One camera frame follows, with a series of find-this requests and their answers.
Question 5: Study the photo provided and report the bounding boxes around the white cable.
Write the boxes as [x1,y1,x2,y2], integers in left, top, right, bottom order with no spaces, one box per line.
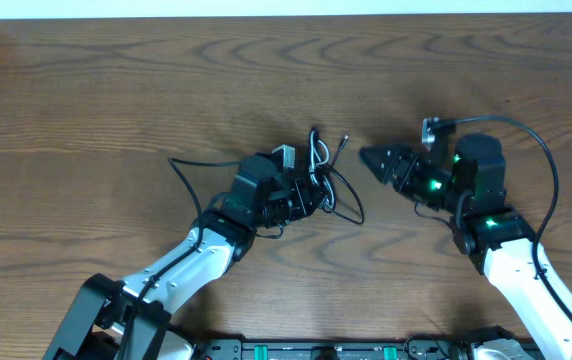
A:
[309,138,337,211]

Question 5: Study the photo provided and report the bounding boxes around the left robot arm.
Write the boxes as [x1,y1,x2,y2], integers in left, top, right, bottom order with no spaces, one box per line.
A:
[44,150,325,359]

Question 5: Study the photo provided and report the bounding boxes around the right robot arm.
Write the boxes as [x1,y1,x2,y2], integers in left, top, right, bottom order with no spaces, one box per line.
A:
[359,134,572,359]

